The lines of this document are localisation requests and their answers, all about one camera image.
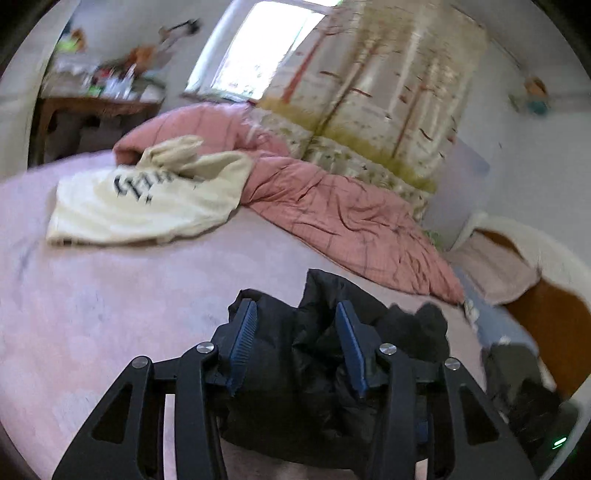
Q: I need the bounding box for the black puffer jacket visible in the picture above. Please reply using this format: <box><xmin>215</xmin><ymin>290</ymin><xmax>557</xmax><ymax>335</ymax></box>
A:
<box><xmin>217</xmin><ymin>269</ymin><xmax>450</xmax><ymax>475</ymax></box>

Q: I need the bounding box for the dark green folded garment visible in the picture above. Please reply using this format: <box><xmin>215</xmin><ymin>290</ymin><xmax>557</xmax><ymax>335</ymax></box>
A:
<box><xmin>482</xmin><ymin>344</ymin><xmax>578</xmax><ymax>456</ymax></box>

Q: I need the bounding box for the blue patterned pillow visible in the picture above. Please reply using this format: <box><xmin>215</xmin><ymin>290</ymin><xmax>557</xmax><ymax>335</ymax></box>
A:
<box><xmin>453</xmin><ymin>266</ymin><xmax>539</xmax><ymax>356</ymax></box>

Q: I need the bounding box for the pink bed sheet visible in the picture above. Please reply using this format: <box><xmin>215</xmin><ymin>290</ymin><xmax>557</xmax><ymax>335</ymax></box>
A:
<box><xmin>0</xmin><ymin>149</ymin><xmax>486</xmax><ymax>480</ymax></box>

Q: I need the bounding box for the brown wooden headboard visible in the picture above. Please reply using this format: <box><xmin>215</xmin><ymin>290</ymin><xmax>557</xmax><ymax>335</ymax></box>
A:
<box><xmin>476</xmin><ymin>229</ymin><xmax>590</xmax><ymax>399</ymax></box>

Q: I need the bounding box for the beige pillow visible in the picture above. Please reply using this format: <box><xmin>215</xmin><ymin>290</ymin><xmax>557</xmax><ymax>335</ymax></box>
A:
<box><xmin>446</xmin><ymin>232</ymin><xmax>540</xmax><ymax>305</ymax></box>

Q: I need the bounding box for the white lace headboard cover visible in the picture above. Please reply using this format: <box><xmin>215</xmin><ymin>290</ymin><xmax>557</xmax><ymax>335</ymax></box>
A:
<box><xmin>451</xmin><ymin>211</ymin><xmax>591</xmax><ymax>304</ymax></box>

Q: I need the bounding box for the pink plaid quilt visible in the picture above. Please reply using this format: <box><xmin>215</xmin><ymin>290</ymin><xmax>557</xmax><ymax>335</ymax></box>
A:
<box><xmin>113</xmin><ymin>103</ymin><xmax>465</xmax><ymax>304</ymax></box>

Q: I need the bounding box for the cream printed sweatshirt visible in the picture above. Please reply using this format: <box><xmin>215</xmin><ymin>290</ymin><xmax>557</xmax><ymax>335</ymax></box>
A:
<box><xmin>46</xmin><ymin>135</ymin><xmax>254</xmax><ymax>245</ymax></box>

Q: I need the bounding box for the cluttered wooden side table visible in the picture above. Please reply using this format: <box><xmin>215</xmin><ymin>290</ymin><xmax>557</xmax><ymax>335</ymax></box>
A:
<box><xmin>34</xmin><ymin>27</ymin><xmax>167</xmax><ymax>165</ymax></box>

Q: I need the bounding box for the tree pattern curtain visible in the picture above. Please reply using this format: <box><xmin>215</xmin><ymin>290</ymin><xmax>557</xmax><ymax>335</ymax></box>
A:
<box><xmin>253</xmin><ymin>1</ymin><xmax>488</xmax><ymax>219</ymax></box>

